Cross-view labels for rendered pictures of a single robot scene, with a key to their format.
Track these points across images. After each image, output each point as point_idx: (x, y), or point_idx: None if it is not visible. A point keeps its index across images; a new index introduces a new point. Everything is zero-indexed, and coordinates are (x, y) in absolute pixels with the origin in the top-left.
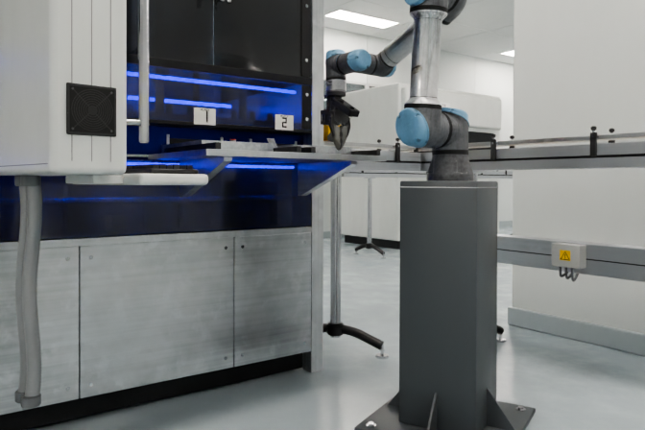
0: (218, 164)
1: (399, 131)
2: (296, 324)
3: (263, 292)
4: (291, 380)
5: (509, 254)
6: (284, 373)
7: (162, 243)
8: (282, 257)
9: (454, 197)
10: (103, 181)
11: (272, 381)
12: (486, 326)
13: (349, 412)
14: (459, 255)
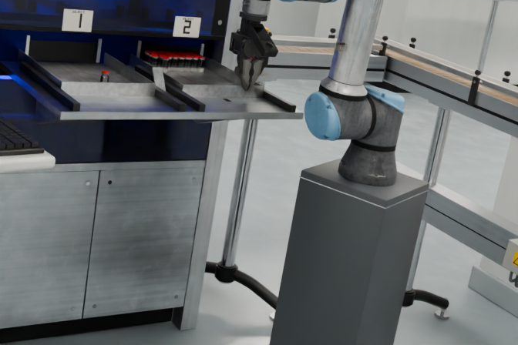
0: None
1: (307, 115)
2: (168, 276)
3: (130, 236)
4: (152, 339)
5: (462, 230)
6: (147, 326)
7: (7, 175)
8: (161, 196)
9: (358, 210)
10: None
11: (128, 336)
12: None
13: None
14: (350, 277)
